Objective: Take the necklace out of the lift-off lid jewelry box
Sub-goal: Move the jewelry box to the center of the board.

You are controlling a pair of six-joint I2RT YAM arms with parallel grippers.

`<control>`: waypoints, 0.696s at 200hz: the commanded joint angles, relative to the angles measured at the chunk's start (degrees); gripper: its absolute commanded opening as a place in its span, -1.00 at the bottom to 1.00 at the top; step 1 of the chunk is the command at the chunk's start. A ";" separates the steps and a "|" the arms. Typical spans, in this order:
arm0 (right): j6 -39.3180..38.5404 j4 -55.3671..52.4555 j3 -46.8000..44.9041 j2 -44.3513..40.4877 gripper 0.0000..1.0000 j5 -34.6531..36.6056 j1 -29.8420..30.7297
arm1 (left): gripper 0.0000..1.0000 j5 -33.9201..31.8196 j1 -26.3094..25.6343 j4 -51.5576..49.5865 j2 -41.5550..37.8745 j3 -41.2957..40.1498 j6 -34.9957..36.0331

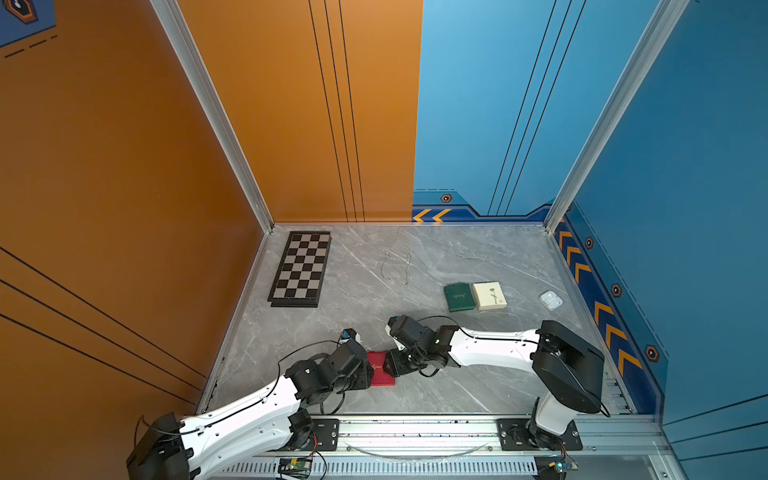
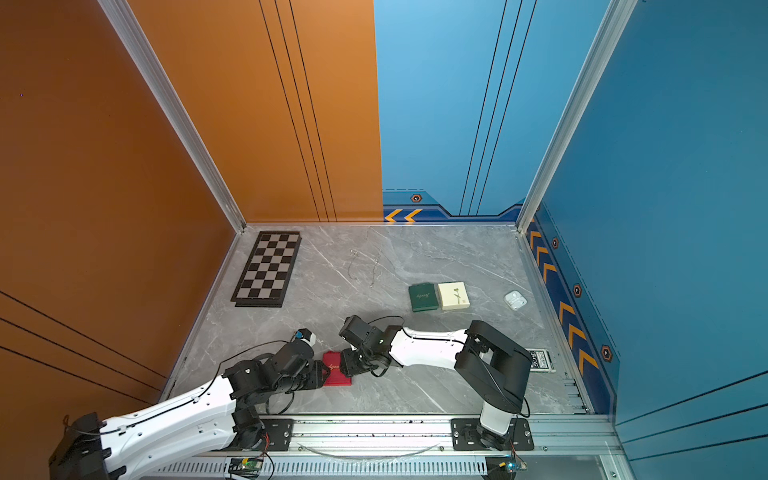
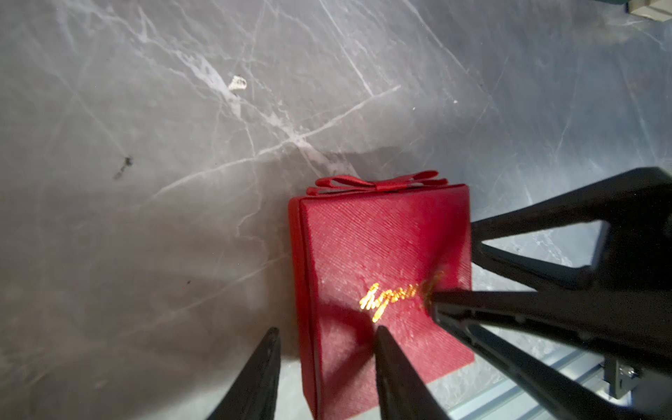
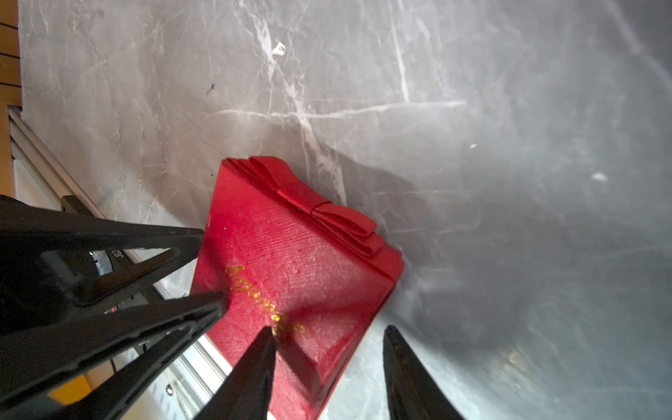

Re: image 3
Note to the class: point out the red booklet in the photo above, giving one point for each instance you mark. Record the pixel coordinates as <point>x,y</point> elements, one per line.
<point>368,254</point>

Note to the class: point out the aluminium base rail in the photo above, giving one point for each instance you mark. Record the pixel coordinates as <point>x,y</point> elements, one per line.
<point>573,384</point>

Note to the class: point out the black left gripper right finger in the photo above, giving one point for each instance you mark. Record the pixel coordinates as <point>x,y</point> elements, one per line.
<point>401,392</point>

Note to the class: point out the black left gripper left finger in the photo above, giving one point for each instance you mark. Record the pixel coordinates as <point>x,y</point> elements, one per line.
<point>254,393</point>

